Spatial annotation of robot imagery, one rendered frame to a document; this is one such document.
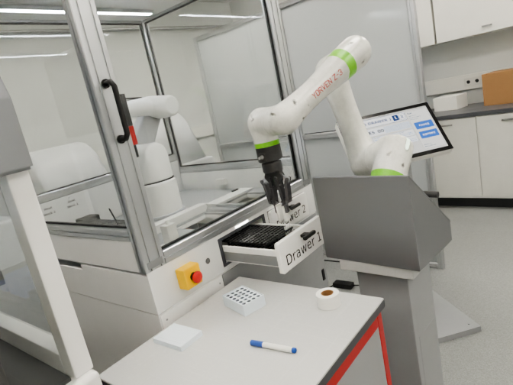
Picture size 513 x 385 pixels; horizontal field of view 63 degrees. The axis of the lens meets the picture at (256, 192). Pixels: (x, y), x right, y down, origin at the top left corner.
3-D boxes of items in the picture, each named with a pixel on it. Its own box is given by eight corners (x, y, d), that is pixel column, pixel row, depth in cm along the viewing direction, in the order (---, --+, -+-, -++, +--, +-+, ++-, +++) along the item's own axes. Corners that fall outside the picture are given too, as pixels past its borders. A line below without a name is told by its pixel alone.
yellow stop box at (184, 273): (204, 281, 142) (199, 262, 141) (189, 291, 137) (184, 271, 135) (195, 279, 146) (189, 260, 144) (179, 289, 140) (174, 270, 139)
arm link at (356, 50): (362, 64, 166) (343, 40, 164) (383, 50, 155) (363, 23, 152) (336, 89, 159) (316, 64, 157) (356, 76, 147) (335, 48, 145)
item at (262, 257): (318, 239, 160) (316, 224, 159) (282, 268, 141) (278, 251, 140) (241, 234, 186) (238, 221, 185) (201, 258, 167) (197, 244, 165)
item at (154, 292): (316, 211, 209) (311, 183, 206) (158, 315, 133) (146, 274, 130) (189, 209, 269) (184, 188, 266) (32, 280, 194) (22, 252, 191)
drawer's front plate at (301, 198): (309, 213, 201) (305, 192, 198) (275, 236, 179) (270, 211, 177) (306, 213, 202) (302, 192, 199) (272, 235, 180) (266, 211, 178)
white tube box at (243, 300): (266, 305, 134) (263, 294, 133) (245, 316, 129) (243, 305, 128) (244, 295, 144) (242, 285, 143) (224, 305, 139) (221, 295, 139)
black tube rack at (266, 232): (295, 241, 162) (292, 226, 161) (269, 260, 149) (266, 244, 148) (252, 238, 177) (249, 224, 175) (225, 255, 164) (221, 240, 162)
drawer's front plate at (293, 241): (325, 241, 161) (321, 215, 158) (284, 275, 139) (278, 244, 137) (321, 241, 162) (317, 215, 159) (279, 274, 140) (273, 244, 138)
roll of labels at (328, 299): (337, 296, 129) (335, 285, 129) (343, 307, 123) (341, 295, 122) (315, 302, 129) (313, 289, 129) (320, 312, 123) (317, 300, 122)
